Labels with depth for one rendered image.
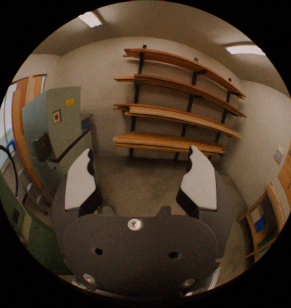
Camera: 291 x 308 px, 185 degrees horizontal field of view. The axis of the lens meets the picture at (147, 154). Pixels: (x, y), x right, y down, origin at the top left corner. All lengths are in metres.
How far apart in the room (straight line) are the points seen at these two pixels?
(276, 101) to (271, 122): 0.56
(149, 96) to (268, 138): 2.61
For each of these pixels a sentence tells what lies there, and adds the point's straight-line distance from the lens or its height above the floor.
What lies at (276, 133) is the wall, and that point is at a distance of 2.50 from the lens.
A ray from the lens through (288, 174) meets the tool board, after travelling 2.42.
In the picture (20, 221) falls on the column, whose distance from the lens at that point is 0.93.
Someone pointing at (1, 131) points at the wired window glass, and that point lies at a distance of 2.25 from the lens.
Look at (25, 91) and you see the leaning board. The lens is 2.30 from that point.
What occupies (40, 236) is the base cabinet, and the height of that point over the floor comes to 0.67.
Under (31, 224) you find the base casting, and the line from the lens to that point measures 0.84.
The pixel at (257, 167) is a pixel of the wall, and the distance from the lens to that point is 2.56.
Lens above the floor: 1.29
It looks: 32 degrees down
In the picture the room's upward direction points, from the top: 9 degrees clockwise
